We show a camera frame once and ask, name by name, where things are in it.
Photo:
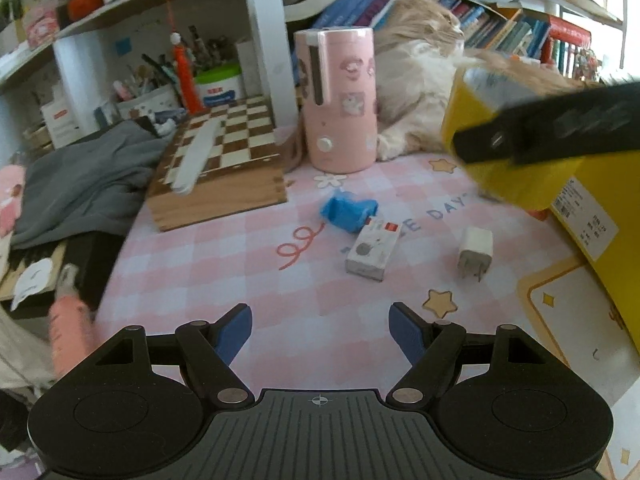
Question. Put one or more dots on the grey cloth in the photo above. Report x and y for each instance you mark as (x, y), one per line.
(85, 180)

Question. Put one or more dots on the red thick book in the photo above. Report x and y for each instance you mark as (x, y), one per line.
(570, 30)

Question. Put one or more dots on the pen holder with pens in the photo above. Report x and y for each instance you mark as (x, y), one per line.
(150, 102)

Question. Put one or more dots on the fluffy orange and white cat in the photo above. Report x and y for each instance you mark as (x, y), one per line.
(415, 85)

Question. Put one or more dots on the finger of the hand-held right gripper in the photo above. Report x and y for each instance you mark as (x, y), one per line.
(482, 142)

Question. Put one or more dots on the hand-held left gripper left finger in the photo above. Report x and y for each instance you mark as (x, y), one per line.
(235, 332)

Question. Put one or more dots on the white bookshelf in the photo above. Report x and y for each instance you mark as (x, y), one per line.
(270, 35)

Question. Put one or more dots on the black box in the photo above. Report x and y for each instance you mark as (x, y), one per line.
(95, 265)

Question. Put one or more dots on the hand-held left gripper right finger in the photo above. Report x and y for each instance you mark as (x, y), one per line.
(405, 332)

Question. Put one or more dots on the pink soft object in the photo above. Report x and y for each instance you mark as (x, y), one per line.
(70, 330)

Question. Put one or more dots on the small white box red mark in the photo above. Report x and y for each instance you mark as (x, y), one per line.
(372, 252)

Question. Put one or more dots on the red tassel charm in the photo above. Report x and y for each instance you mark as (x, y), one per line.
(186, 75)

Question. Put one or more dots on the pink plush toy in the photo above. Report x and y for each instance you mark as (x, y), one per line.
(10, 200)

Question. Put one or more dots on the pink cylindrical humidifier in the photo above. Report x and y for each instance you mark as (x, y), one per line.
(340, 130)

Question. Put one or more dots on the white power adapter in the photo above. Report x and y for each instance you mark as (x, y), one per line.
(475, 247)

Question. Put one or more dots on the blue item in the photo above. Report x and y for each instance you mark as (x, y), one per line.
(347, 212)

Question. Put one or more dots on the row of books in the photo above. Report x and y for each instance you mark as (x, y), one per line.
(500, 30)

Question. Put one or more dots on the pink checked desktop cloth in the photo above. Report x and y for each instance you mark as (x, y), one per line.
(225, 280)

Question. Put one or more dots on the wooden chessboard box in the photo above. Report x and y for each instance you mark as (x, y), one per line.
(220, 195)

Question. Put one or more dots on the white jar green lid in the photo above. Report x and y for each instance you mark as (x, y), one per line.
(220, 87)

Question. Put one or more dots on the yellow cardboard box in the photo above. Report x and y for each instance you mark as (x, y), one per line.
(530, 185)

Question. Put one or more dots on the white carton red label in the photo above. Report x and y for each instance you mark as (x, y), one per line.
(60, 125)

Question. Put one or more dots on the white flat stick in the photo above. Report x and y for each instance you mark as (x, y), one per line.
(197, 157)

